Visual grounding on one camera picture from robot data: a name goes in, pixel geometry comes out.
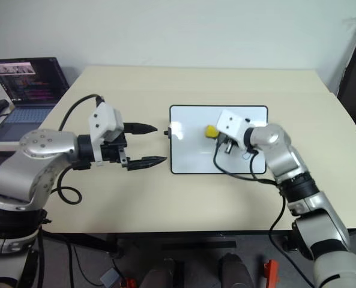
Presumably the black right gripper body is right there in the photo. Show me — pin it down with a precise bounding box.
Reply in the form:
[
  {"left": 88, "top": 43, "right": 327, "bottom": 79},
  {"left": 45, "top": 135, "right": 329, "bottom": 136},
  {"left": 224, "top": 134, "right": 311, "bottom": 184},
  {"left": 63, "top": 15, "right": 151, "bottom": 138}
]
[{"left": 216, "top": 135, "right": 242, "bottom": 155}]

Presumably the black table leg with caster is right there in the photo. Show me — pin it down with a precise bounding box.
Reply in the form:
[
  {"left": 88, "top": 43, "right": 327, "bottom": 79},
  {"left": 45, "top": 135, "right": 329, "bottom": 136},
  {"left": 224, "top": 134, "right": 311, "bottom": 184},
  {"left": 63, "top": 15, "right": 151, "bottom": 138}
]
[{"left": 280, "top": 235, "right": 297, "bottom": 252}]

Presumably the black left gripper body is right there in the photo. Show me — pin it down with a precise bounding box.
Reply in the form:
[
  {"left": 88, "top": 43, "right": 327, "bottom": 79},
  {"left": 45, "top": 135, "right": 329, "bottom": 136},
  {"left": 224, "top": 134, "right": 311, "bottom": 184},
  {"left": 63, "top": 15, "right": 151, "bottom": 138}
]
[{"left": 100, "top": 131, "right": 128, "bottom": 167}]

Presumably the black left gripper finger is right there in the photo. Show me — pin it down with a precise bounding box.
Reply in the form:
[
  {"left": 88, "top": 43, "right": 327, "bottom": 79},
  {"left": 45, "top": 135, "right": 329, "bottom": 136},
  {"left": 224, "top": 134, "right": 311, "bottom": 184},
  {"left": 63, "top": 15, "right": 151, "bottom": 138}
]
[
  {"left": 125, "top": 155, "right": 168, "bottom": 172},
  {"left": 122, "top": 122, "right": 159, "bottom": 135}
]

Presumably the grey foot pedal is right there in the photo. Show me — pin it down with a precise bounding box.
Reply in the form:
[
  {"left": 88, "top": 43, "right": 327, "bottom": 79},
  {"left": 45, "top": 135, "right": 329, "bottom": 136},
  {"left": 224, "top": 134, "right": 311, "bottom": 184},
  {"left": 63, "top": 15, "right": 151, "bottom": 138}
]
[{"left": 99, "top": 268, "right": 122, "bottom": 288}]

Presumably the dark rounded shape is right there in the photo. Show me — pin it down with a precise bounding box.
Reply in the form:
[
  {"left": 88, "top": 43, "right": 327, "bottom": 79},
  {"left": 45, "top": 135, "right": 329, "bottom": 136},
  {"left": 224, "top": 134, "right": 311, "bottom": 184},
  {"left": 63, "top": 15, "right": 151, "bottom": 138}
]
[{"left": 219, "top": 253, "right": 256, "bottom": 288}]

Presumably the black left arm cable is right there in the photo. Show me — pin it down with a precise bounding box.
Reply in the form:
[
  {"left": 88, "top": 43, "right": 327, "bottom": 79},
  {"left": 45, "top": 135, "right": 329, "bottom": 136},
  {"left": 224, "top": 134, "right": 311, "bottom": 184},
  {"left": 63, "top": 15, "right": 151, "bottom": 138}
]
[{"left": 52, "top": 94, "right": 106, "bottom": 206}]

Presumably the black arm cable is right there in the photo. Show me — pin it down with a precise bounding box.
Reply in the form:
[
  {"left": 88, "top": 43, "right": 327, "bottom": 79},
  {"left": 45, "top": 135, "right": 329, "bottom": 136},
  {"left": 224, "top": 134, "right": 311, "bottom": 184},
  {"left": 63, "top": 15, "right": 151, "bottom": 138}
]
[
  {"left": 211, "top": 143, "right": 317, "bottom": 288},
  {"left": 52, "top": 94, "right": 106, "bottom": 206}
]

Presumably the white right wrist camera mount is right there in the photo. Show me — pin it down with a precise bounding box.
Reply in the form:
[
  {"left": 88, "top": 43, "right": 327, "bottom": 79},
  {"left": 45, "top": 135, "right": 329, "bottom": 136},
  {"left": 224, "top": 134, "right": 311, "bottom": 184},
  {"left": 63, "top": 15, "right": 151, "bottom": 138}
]
[{"left": 216, "top": 109, "right": 256, "bottom": 145}]

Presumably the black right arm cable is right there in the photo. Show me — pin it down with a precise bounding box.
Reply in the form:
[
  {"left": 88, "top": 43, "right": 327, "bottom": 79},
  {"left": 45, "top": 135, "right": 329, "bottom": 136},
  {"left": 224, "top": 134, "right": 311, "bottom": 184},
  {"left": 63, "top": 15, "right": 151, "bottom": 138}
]
[{"left": 211, "top": 143, "right": 317, "bottom": 288}]

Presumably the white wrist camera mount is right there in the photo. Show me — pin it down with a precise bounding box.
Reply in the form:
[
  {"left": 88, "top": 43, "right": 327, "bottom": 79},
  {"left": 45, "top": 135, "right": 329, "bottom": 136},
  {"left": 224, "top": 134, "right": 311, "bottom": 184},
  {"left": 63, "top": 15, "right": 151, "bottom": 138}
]
[
  {"left": 216, "top": 109, "right": 256, "bottom": 145},
  {"left": 88, "top": 101, "right": 125, "bottom": 166}
]

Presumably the yellow whiteboard eraser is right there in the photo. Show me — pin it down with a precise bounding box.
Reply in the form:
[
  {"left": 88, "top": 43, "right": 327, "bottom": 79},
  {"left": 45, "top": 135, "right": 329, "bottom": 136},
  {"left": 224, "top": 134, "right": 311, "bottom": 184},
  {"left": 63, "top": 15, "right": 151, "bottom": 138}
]
[{"left": 204, "top": 125, "right": 220, "bottom": 140}]

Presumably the open laptop computer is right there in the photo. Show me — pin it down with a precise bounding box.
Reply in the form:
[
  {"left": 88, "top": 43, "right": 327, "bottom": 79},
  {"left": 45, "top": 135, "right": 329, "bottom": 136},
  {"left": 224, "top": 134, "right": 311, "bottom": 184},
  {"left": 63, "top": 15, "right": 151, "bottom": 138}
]
[{"left": 0, "top": 56, "right": 71, "bottom": 142}]

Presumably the black table frame bar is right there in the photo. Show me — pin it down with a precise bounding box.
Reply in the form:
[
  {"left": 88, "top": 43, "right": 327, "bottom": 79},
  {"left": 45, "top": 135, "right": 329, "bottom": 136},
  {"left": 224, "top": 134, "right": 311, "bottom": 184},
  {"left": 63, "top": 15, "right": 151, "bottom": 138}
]
[{"left": 160, "top": 239, "right": 237, "bottom": 250}]

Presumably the black framed whiteboard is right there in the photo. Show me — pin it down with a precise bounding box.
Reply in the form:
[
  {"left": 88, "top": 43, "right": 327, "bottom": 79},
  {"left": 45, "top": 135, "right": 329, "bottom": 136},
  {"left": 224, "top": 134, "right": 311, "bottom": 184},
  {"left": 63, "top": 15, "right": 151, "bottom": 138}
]
[{"left": 164, "top": 104, "right": 270, "bottom": 175}]

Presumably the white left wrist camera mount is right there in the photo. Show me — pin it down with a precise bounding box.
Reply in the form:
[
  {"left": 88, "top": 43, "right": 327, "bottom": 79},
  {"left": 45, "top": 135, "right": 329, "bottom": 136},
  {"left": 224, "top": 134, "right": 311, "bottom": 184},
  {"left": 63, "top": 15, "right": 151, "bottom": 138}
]
[{"left": 88, "top": 101, "right": 125, "bottom": 166}]

